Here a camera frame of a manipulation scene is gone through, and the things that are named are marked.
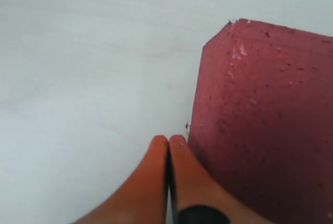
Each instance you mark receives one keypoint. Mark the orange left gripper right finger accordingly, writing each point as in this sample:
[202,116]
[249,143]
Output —
[196,197]

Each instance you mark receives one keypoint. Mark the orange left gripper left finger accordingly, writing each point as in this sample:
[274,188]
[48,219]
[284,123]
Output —
[142,198]

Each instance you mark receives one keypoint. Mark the red brick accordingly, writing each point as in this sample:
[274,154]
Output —
[262,119]

